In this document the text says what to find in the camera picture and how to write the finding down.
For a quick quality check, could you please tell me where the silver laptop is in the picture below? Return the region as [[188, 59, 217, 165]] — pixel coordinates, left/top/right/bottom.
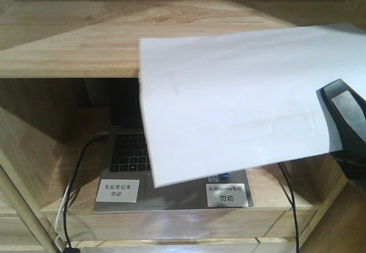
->
[[91, 126, 254, 214]]

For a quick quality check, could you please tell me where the wooden shelf unit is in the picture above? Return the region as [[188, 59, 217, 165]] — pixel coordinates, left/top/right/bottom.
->
[[1, 0, 365, 252]]

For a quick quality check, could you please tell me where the black laptop charging cable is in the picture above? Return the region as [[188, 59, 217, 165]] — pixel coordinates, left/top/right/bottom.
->
[[277, 162, 300, 253]]

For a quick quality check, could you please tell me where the black cable left of laptop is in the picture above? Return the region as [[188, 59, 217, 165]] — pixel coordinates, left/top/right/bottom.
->
[[61, 132, 109, 253]]

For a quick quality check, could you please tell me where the white label right palmrest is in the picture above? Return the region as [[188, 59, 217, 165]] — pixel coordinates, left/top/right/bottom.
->
[[206, 183, 249, 208]]

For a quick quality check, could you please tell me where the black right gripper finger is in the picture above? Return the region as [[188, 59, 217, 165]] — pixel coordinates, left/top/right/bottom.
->
[[317, 79, 365, 179]]

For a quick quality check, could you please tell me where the white cable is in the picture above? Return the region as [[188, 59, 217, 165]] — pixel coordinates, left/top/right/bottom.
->
[[54, 178, 72, 253]]

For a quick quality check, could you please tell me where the white label left palmrest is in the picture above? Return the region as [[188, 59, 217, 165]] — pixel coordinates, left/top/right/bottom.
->
[[96, 179, 140, 203]]

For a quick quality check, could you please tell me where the white label palmrest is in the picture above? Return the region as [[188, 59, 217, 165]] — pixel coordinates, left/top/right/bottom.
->
[[96, 179, 140, 203], [206, 183, 249, 208]]

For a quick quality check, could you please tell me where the white paper sheet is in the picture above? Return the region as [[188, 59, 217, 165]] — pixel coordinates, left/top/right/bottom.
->
[[139, 23, 365, 187]]

